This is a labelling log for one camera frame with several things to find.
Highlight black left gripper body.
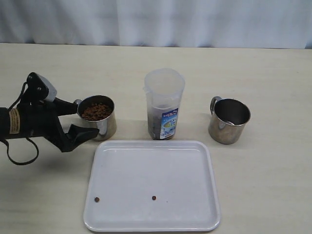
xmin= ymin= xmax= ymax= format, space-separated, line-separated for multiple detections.
xmin=18 ymin=72 xmax=72 ymax=153

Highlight steel mug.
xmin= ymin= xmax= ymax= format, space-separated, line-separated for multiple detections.
xmin=208 ymin=96 xmax=251 ymax=145
xmin=74 ymin=95 xmax=117 ymax=141

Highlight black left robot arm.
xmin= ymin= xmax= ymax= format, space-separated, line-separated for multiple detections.
xmin=0 ymin=72 xmax=99 ymax=153

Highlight clear plastic container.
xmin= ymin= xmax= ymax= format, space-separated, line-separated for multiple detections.
xmin=144 ymin=68 xmax=185 ymax=140

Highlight brown pellets in left mug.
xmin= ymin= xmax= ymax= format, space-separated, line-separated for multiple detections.
xmin=81 ymin=102 xmax=113 ymax=121

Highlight white plastic tray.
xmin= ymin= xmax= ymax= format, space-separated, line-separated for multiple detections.
xmin=83 ymin=140 xmax=221 ymax=233

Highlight white curtain backdrop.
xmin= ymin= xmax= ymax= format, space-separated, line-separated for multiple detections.
xmin=0 ymin=0 xmax=312 ymax=49

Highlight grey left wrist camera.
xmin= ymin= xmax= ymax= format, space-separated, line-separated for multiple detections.
xmin=38 ymin=74 xmax=57 ymax=102

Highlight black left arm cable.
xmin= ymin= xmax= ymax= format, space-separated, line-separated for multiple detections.
xmin=0 ymin=81 xmax=39 ymax=166

